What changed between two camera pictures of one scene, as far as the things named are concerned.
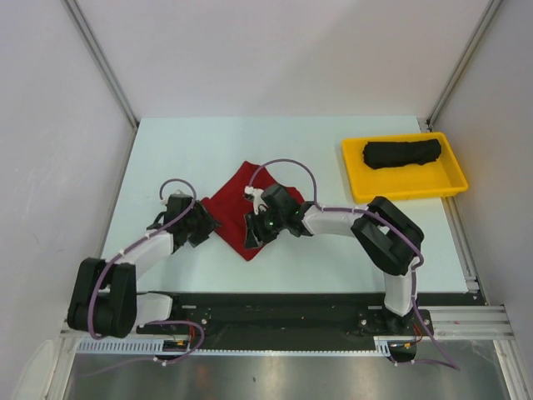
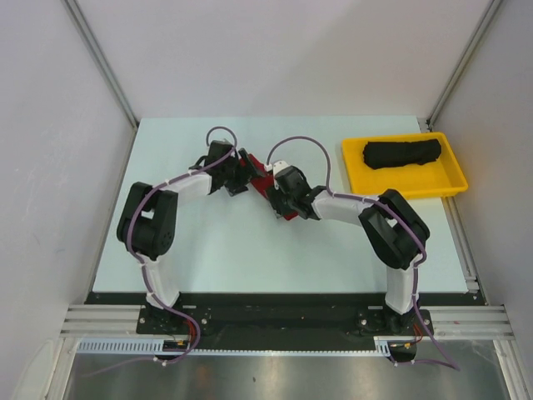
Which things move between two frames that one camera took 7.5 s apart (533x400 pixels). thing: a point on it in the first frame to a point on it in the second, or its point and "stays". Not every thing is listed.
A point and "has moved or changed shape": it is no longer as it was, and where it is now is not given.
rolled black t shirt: (384, 153) stays
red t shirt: (228, 207) has moved or changed shape
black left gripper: (207, 223) to (243, 179)
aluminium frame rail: (484, 322) stays
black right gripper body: (268, 224) to (282, 202)
